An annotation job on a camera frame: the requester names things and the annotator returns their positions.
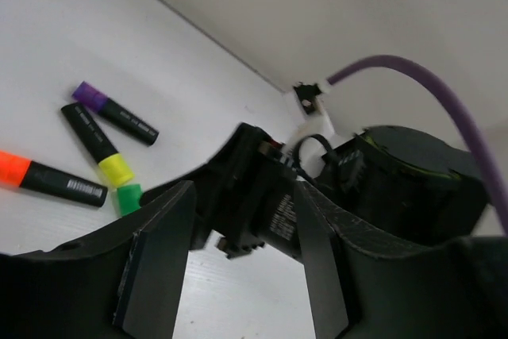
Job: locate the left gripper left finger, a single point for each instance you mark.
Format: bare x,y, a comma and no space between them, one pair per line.
121,281

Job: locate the black purple-capped marker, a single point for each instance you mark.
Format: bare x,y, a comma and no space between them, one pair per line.
115,113

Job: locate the black orange-capped highlighter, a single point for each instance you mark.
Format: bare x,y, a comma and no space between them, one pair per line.
20,172

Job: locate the yellow-capped black marker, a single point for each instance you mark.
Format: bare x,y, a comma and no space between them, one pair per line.
98,145

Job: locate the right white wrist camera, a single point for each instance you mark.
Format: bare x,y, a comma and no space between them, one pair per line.
319,122

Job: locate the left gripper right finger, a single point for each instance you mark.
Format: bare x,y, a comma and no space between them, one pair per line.
366,283

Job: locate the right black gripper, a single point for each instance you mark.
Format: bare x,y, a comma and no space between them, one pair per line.
395,192

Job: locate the black green-capped highlighter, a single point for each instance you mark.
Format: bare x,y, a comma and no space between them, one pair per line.
128,198

